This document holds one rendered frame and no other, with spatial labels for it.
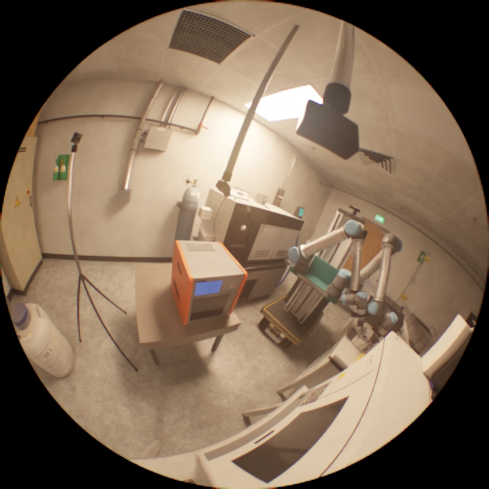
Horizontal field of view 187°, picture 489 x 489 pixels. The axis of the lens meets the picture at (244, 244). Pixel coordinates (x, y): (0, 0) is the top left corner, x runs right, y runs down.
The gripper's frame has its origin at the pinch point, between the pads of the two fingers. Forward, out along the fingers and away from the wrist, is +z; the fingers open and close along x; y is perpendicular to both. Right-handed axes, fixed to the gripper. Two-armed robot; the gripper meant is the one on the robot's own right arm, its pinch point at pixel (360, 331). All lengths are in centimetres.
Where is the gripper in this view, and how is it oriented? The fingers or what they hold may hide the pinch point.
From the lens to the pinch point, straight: 140.9
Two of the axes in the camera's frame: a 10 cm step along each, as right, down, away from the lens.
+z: 0.9, 9.8, -1.7
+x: 7.9, 0.3, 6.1
